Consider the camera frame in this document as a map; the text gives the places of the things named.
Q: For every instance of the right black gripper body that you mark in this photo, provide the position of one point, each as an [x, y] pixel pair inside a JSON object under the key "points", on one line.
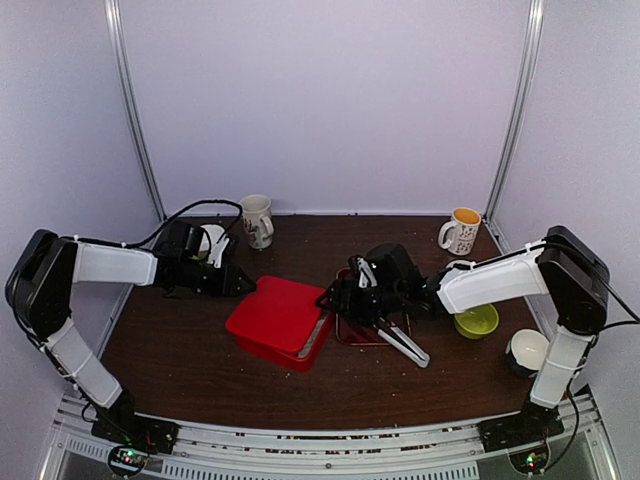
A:
{"points": [[367, 309]]}

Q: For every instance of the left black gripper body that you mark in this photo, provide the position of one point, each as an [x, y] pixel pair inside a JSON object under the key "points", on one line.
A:
{"points": [[207, 284]]}

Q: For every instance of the red chocolate tray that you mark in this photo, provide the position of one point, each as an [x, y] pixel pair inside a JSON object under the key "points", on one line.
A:
{"points": [[351, 333]]}

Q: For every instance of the metal serving tongs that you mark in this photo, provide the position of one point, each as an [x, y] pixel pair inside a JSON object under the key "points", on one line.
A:
{"points": [[398, 339]]}

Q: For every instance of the red tin lid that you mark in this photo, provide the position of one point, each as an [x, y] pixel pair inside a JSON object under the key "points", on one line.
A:
{"points": [[280, 313]]}

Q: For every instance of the red tin box base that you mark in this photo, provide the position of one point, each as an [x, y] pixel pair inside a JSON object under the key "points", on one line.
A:
{"points": [[300, 361]]}

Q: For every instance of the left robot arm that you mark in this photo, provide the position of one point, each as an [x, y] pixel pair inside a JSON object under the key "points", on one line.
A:
{"points": [[44, 279]]}

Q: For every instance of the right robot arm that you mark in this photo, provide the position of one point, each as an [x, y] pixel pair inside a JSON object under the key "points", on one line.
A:
{"points": [[562, 281]]}

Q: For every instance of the white bowl on saucer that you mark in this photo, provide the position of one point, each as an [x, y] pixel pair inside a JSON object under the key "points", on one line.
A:
{"points": [[211, 231]]}

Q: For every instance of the tall white patterned mug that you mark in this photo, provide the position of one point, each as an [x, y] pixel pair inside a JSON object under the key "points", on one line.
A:
{"points": [[257, 221]]}

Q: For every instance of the light blue patterned bowl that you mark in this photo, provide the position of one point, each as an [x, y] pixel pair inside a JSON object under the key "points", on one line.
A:
{"points": [[460, 264]]}

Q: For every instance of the lime green bowl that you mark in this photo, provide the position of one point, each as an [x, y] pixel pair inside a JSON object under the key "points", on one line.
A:
{"points": [[478, 322]]}

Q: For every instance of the white mug yellow inside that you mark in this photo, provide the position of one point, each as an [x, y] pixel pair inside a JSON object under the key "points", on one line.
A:
{"points": [[457, 236]]}

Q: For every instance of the dark bowl white inside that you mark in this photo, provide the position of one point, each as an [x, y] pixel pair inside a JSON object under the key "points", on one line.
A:
{"points": [[525, 352]]}

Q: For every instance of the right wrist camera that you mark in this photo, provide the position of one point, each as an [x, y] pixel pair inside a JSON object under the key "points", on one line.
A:
{"points": [[363, 272]]}

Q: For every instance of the front aluminium rail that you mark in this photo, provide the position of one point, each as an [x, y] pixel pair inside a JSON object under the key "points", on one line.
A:
{"points": [[438, 451]]}

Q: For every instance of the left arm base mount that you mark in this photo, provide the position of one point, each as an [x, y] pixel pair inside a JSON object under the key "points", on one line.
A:
{"points": [[149, 435]]}

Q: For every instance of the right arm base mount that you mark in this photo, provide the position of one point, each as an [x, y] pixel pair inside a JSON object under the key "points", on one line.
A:
{"points": [[513, 431]]}

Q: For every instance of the left aluminium frame post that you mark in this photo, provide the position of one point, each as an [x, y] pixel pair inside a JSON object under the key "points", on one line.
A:
{"points": [[117, 38]]}

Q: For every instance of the aluminium frame post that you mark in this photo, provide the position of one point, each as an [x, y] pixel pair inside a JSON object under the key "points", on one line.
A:
{"points": [[528, 64], [117, 38]]}

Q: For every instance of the right aluminium frame post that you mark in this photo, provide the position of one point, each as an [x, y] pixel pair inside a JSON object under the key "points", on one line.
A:
{"points": [[528, 64]]}

